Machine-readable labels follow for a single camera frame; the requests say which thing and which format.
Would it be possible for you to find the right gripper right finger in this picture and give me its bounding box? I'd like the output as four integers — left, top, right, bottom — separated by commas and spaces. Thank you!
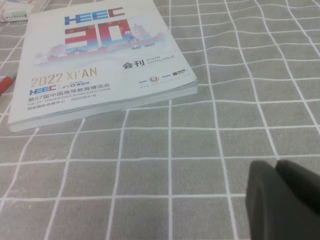
275, 159, 320, 219

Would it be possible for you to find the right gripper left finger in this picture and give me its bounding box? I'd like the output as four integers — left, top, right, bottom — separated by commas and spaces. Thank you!
245, 159, 320, 240

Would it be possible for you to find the red pen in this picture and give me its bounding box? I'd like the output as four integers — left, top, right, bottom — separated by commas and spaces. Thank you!
0, 72, 18, 97

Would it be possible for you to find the grey white-grid tablecloth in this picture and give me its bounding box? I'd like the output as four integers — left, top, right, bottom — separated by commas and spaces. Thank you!
0, 0, 320, 240

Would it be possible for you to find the white HEEC catalogue book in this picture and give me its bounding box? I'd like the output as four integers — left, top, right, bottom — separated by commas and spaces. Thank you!
7, 0, 198, 133

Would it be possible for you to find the map cover red book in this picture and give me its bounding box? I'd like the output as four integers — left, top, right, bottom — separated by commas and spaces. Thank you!
0, 0, 48, 24

